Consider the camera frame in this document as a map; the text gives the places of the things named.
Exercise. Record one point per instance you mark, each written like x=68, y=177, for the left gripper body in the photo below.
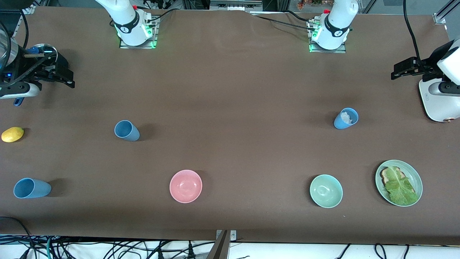
x=425, y=68

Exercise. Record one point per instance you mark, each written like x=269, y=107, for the toast bread slice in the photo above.
x=385, y=176

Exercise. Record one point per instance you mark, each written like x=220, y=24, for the blue plastic cup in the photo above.
x=131, y=133
x=34, y=189

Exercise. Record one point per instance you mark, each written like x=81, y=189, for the aluminium frame profile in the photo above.
x=440, y=18

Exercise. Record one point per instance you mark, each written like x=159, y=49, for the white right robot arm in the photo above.
x=125, y=18

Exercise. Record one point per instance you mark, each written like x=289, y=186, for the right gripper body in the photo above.
x=32, y=68

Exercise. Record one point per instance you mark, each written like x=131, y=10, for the white toaster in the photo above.
x=440, y=108

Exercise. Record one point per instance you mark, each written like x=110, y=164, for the mint green bowl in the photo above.
x=326, y=191

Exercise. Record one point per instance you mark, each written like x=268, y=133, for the white crumpled paper wad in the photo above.
x=345, y=117

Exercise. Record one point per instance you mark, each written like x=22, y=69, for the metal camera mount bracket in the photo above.
x=233, y=235

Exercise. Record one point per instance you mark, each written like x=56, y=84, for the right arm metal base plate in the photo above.
x=125, y=46

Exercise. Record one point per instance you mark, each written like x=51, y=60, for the grey power strip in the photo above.
x=235, y=5

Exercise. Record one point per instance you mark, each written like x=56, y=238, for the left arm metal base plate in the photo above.
x=341, y=51

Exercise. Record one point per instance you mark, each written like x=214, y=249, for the blue cup with paper wad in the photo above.
x=339, y=124

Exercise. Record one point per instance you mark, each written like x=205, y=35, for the pink bowl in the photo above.
x=185, y=186

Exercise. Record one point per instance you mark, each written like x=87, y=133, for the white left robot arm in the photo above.
x=337, y=21

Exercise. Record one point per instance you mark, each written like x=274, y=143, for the mint green plate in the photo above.
x=415, y=178

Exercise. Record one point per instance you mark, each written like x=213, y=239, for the yellow lemon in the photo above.
x=12, y=135

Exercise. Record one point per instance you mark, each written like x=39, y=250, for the orange flower decoration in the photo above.
x=305, y=3

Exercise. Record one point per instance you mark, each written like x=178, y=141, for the dark camera mount pole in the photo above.
x=219, y=250

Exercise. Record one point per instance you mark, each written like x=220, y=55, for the metal corner bracket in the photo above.
x=30, y=9

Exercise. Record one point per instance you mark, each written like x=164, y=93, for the green lettuce leaf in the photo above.
x=400, y=189

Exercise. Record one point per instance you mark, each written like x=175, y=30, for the dark blue saucepan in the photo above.
x=18, y=102

